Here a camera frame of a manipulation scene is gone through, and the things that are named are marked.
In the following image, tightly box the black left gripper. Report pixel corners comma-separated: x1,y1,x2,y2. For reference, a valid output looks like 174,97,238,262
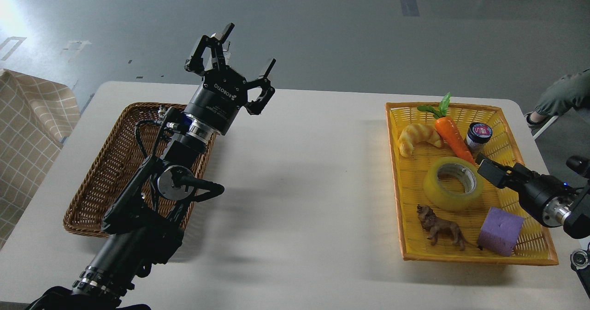
184,23,277,135

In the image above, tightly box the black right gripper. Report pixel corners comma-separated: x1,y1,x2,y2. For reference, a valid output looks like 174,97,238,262
477,154,577,228

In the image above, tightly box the yellow tape roll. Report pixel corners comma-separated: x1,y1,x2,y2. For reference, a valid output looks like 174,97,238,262
422,157,484,212

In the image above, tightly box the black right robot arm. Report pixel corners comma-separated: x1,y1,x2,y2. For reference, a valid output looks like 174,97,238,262
476,154,590,240

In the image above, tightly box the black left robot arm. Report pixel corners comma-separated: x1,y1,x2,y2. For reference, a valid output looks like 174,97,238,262
28,23,276,310

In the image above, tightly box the small jar with lid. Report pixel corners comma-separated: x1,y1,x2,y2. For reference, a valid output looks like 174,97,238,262
464,122,493,157

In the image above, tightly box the purple foam cube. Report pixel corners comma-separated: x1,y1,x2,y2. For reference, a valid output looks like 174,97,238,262
477,207,525,257

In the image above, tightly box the yellow plastic basket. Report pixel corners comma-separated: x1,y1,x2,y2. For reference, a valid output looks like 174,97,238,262
385,102,559,266

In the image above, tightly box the toy carrot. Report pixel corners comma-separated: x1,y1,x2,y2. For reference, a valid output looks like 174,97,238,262
417,93,476,165

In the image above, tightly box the brown toy lion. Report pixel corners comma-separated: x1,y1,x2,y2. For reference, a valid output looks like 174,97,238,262
416,204,466,251

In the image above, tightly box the toy croissant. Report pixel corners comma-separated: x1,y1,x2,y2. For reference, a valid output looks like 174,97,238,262
398,124,443,157

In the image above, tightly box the brown wicker basket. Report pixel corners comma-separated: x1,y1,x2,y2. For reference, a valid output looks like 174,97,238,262
63,101,220,239

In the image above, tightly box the beige checkered cloth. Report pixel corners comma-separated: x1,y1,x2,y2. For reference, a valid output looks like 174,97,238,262
0,69,81,246

